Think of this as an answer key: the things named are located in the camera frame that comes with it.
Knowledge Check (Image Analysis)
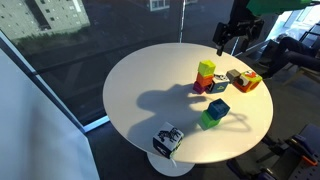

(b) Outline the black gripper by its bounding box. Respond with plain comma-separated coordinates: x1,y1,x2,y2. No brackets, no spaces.
212,18,265,57

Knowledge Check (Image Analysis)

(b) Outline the yellow block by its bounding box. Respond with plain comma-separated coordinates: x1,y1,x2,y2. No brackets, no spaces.
197,59,217,77

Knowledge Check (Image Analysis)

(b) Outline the grey block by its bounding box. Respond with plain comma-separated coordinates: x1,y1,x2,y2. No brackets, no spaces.
225,68,242,84

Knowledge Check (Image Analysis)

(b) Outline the white and blue number block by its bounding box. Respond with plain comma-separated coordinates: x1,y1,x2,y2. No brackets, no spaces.
207,73,231,95

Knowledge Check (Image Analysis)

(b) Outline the orange block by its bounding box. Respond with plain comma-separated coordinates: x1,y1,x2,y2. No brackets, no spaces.
195,72,214,88

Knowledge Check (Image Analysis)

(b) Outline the purple block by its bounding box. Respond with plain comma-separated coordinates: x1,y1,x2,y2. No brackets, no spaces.
192,80,208,95

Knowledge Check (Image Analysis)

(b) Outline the green block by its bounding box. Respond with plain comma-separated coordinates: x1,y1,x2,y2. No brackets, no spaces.
200,109,223,129

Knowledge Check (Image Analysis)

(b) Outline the orange and yellow fox cube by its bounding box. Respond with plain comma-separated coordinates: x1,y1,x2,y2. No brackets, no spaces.
232,70,263,94

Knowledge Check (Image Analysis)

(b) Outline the seated person in dark clothes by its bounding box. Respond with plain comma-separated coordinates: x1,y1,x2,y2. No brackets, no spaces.
262,35,320,80

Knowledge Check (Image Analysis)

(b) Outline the black and white zebra cube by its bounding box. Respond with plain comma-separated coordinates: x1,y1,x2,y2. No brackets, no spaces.
152,122,184,160

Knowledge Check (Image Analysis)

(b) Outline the blue and orange clamp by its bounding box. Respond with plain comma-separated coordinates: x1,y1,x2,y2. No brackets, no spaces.
286,133,319,167

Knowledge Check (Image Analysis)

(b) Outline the white round table base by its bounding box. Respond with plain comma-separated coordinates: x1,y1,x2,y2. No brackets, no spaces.
146,151,196,178

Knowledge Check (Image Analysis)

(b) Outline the white partition board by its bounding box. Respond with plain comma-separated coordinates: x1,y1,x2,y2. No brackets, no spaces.
0,48,101,180

